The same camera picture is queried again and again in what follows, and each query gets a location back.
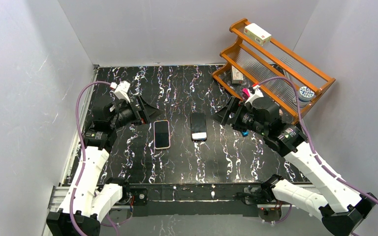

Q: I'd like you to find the small white red box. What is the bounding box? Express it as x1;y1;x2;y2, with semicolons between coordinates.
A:
231;66;244;84

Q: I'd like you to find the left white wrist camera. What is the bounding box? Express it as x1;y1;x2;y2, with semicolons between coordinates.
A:
114;81;130;103

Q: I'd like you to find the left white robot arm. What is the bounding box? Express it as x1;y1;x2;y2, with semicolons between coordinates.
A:
46;95;162;236

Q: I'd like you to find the black phone case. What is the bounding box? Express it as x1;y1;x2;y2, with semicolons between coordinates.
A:
190;113;207;141

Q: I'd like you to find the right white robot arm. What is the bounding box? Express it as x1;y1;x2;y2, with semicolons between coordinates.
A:
213;97;375;236

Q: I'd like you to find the orange wooden shelf rack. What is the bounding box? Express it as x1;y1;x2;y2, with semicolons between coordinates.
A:
212;18;335;119

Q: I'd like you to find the white box on shelf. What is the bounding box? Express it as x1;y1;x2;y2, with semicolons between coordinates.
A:
243;23;272;46

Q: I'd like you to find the beige phone case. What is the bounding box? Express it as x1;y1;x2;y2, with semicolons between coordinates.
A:
153;120;171;150

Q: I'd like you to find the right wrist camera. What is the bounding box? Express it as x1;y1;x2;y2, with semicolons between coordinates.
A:
245;85;264;103

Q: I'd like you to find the pink comb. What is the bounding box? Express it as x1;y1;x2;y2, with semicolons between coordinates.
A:
242;88;250;100

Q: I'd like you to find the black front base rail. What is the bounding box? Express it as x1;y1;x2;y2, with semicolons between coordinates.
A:
127;183;268;217

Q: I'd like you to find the blue capped black marker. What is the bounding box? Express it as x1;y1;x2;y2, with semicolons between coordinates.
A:
242;130;249;137

